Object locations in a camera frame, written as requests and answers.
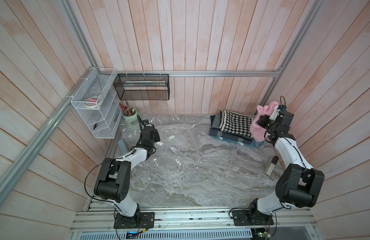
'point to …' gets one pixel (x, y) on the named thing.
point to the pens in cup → (126, 109)
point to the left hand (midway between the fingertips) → (154, 132)
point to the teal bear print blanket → (255, 144)
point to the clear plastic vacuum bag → (182, 138)
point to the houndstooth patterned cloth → (235, 123)
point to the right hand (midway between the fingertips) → (260, 114)
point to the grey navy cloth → (215, 130)
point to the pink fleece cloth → (258, 133)
